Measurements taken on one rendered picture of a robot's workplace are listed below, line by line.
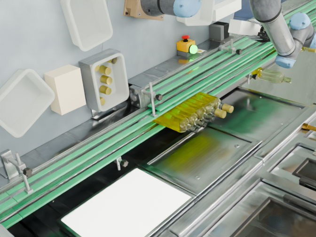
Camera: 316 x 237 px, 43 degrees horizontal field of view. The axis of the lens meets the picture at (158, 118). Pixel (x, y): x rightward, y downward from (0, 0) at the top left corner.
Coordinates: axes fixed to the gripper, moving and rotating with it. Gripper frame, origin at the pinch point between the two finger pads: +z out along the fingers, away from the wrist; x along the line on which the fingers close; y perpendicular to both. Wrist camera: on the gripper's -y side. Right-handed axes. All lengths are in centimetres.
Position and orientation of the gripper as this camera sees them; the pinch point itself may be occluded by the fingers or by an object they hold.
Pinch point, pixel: (250, 28)
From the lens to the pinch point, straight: 202.7
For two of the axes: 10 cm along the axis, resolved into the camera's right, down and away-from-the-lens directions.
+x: -1.5, 9.5, 2.6
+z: -7.2, -2.9, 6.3
